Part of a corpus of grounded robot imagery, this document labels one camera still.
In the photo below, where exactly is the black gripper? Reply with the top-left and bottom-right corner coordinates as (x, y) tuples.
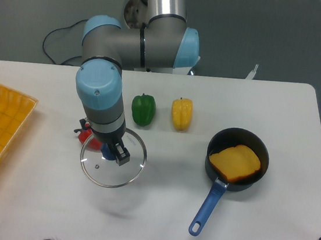
(77, 119), (130, 166)

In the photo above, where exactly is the glass pot lid blue knob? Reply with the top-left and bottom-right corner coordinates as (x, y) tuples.
(80, 129), (147, 188)

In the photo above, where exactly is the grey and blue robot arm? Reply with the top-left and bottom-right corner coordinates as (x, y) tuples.
(75, 0), (199, 165)

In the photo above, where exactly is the red bell pepper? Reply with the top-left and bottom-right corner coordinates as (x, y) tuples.
(72, 127), (105, 152)

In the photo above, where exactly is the green bell pepper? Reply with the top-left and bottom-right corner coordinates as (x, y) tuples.
(131, 94), (156, 127)

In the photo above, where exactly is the yellow bell pepper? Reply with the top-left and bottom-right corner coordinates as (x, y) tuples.
(171, 98), (193, 131)

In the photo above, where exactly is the yellow bread slice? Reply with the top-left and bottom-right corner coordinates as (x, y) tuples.
(209, 145), (261, 183)

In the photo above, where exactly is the dark pot with blue handle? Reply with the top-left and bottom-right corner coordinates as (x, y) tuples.
(188, 128), (269, 236)

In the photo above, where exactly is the black cable on floor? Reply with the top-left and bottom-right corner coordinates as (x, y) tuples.
(40, 13), (89, 68)

